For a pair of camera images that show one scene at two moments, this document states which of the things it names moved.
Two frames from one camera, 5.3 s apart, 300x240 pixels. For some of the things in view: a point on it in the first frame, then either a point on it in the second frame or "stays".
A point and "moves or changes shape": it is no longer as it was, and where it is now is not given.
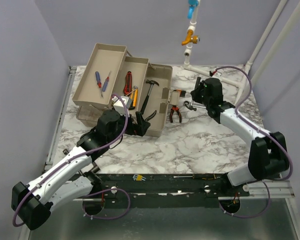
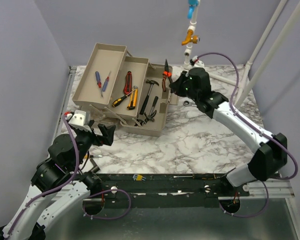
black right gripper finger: x=197 y=83 -> x=177 y=87
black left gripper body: x=131 y=129 -> x=86 y=140
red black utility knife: x=128 y=83 stays
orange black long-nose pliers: x=175 y=108 -> x=166 y=73
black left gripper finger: x=143 y=124 -> x=110 y=131
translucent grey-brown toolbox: x=111 y=80 stays
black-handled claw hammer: x=151 y=82 stays
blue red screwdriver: x=106 y=82 stays
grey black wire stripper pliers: x=151 y=116 moves or changes shape
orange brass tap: x=193 y=39 stays
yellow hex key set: x=138 y=177 stays
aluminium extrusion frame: x=49 y=158 stays
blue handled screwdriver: x=99 y=83 stays
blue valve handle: x=192 y=4 stays
